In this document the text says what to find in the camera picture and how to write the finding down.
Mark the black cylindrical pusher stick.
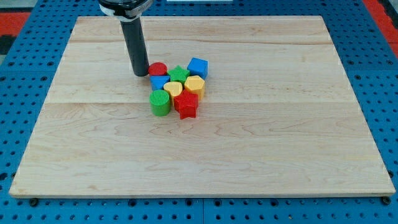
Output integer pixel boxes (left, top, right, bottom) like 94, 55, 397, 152
121, 17, 149, 77

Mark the green star block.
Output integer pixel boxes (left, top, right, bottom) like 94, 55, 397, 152
167, 65, 190, 85

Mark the blue cube block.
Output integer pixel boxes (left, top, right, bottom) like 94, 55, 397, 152
187, 57, 208, 80

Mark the red star block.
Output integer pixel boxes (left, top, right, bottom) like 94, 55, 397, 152
174, 90, 199, 119

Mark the red cylinder block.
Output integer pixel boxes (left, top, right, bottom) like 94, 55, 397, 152
148, 62, 167, 76

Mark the blue triangle block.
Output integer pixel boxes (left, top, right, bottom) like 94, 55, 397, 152
150, 75, 170, 91

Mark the yellow heart block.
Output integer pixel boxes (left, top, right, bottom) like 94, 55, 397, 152
163, 82, 183, 103

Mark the green cylinder block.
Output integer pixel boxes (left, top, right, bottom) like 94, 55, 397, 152
149, 90, 170, 116

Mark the yellow hexagon block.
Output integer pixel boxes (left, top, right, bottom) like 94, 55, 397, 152
184, 75, 205, 100

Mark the wooden board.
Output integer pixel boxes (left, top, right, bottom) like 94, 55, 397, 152
9, 16, 396, 198

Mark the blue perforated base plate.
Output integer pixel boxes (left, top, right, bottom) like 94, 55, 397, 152
1, 0, 397, 223

